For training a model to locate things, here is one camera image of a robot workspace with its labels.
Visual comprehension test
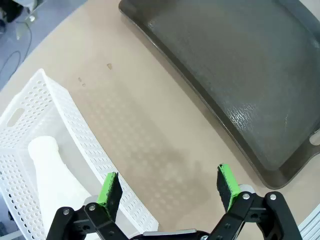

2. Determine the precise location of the white basket holding a flask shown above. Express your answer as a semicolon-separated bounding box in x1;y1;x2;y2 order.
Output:
0;68;160;240

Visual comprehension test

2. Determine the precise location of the dark brown plastic tray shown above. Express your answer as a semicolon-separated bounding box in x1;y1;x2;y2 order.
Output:
117;0;320;190

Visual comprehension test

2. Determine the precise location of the white flask without cap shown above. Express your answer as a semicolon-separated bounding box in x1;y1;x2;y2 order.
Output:
27;135;92;240

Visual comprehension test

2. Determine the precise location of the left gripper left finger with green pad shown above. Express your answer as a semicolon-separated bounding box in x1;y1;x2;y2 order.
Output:
46;171;126;240

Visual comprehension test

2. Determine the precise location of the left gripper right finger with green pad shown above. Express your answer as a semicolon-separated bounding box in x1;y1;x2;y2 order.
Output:
208;163;303;240

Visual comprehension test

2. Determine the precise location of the black floor cable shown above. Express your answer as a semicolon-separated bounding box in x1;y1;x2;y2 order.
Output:
0;21;33;74

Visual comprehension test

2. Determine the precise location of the aluminium profile rail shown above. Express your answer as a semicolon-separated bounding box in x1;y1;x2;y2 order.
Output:
297;206;320;240

